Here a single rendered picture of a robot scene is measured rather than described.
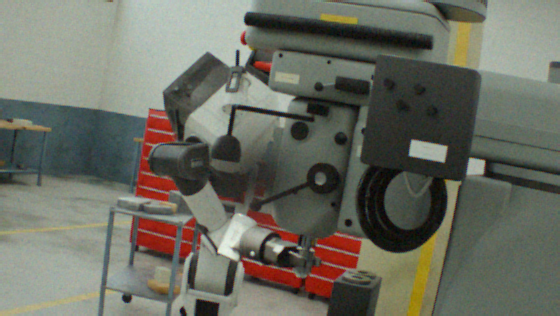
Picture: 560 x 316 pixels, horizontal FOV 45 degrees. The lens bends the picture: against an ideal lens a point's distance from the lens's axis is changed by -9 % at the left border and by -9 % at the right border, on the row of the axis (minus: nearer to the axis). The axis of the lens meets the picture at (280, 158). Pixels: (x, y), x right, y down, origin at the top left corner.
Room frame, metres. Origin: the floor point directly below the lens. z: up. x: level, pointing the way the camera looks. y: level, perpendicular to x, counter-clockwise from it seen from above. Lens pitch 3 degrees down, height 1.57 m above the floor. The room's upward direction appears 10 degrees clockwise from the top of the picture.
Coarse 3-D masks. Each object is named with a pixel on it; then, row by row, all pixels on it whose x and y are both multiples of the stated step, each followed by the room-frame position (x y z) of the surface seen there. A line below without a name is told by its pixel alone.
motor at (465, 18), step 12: (420, 0) 1.64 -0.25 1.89; (432, 0) 1.62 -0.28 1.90; (444, 0) 1.61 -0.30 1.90; (456, 0) 1.61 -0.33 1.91; (468, 0) 1.61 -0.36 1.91; (480, 0) 1.64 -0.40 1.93; (444, 12) 1.70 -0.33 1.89; (456, 12) 1.67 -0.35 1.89; (468, 12) 1.63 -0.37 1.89; (480, 12) 1.63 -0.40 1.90
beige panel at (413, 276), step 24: (456, 24) 3.41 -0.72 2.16; (480, 24) 3.36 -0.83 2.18; (456, 48) 3.40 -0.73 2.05; (480, 48) 3.37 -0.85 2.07; (456, 192) 3.36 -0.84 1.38; (432, 240) 3.38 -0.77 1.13; (360, 264) 3.51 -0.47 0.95; (384, 264) 3.47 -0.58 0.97; (408, 264) 3.42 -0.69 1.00; (432, 264) 3.38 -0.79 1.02; (384, 288) 3.46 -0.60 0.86; (408, 288) 3.41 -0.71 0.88; (432, 288) 3.37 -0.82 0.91; (384, 312) 3.45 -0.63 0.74; (408, 312) 3.40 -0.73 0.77
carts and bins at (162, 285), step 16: (176, 192) 5.09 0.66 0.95; (112, 208) 4.58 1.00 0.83; (128, 208) 4.68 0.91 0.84; (144, 208) 4.69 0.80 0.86; (160, 208) 4.73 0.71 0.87; (176, 208) 4.99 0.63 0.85; (112, 224) 4.59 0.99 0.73; (176, 224) 4.56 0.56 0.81; (176, 240) 4.56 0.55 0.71; (176, 256) 4.56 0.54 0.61; (128, 272) 5.09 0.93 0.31; (144, 272) 5.20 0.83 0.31; (160, 272) 4.79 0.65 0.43; (112, 288) 4.58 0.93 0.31; (128, 288) 4.65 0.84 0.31; (144, 288) 4.74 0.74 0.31; (160, 288) 4.68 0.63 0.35; (176, 288) 4.75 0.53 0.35
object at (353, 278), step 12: (348, 276) 2.19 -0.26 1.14; (360, 276) 2.22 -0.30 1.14; (372, 276) 2.26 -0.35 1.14; (336, 288) 2.15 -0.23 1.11; (348, 288) 2.14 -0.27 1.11; (360, 288) 2.13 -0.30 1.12; (372, 288) 2.14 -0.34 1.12; (336, 300) 2.15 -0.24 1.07; (348, 300) 2.14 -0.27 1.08; (360, 300) 2.13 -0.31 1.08; (372, 300) 2.20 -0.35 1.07; (336, 312) 2.15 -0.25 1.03; (348, 312) 2.14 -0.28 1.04; (360, 312) 2.13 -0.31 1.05; (372, 312) 2.27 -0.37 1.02
